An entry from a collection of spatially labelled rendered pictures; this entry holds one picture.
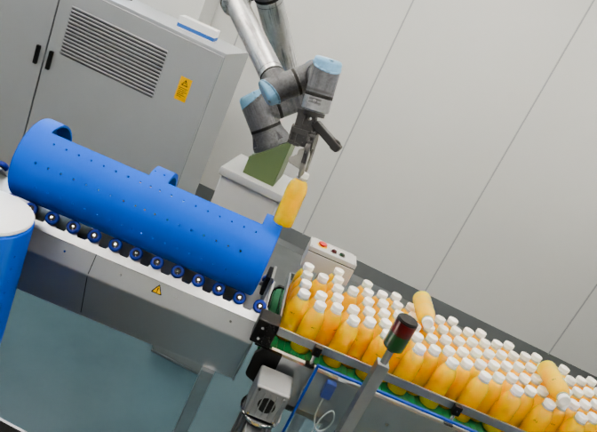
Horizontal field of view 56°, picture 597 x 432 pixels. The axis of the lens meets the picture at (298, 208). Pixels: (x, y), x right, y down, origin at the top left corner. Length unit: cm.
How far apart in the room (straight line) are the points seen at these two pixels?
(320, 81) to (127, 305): 100
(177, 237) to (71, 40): 223
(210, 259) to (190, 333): 31
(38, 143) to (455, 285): 375
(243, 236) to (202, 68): 182
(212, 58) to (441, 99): 191
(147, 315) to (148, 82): 191
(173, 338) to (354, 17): 313
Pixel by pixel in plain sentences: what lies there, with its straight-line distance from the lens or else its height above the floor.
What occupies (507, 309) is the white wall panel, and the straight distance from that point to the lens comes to 510.
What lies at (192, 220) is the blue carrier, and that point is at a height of 116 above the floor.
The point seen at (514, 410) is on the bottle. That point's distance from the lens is 211.
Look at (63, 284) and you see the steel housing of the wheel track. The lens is 212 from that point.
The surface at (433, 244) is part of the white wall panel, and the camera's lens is 482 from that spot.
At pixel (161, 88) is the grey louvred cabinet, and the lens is 361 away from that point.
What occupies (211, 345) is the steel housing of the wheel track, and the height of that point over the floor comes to 75.
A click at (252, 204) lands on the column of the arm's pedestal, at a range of 264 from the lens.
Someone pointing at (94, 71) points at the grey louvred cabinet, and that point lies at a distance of 380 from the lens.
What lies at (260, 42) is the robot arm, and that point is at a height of 173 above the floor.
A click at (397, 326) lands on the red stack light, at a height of 123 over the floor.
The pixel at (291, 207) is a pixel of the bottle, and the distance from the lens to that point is 181.
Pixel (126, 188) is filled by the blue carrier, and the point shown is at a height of 117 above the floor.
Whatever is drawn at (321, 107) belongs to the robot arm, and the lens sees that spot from 176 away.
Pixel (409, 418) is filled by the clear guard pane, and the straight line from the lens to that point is 196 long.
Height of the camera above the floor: 193
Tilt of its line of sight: 19 degrees down
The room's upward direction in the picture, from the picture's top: 25 degrees clockwise
